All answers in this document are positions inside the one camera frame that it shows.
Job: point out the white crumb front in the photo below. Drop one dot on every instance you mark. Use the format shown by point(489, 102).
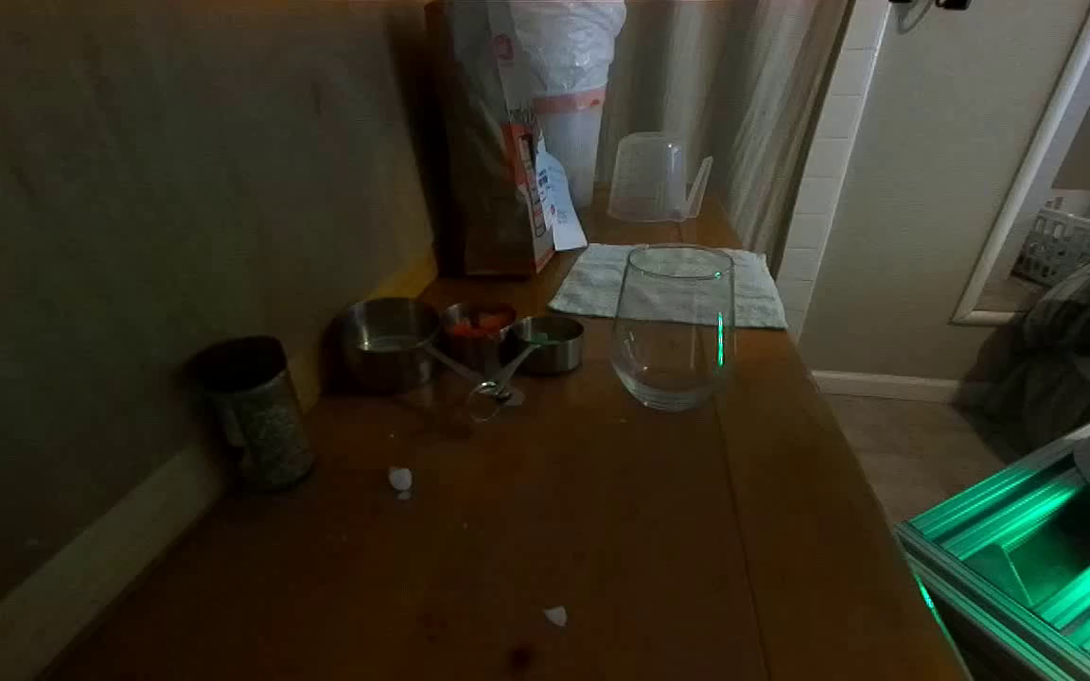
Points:
point(559, 614)

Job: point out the white laundry basket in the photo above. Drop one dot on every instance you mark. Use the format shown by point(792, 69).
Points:
point(1057, 242)

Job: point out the stemless wine glass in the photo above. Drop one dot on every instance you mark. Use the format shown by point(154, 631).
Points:
point(672, 365)

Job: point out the brown paper bag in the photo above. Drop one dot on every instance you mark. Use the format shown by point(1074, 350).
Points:
point(489, 129)

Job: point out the small steel measuring spoon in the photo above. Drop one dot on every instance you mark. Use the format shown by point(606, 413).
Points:
point(489, 399)

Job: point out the white bin with liner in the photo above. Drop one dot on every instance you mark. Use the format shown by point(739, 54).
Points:
point(568, 52)

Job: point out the small steel measuring cup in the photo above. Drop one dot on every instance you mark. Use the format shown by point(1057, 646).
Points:
point(542, 346)

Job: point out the plaid blanket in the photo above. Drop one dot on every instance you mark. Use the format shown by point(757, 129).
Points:
point(1029, 380)

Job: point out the light blue towel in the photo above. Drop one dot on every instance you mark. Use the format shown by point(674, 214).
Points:
point(672, 287)

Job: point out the measuring cup with red bits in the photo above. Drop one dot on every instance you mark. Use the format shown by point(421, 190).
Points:
point(473, 336)

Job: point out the green lit aluminium robot base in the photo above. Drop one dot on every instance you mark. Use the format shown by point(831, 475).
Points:
point(1003, 564)

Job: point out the large steel measuring cup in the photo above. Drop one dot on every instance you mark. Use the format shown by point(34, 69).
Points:
point(394, 346)

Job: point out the clear plastic measuring pitcher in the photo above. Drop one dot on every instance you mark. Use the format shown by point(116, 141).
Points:
point(656, 178)

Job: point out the patterned tin can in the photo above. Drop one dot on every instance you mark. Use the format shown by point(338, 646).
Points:
point(254, 408)

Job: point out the white crumb near can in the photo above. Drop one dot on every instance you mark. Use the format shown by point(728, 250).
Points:
point(402, 477)

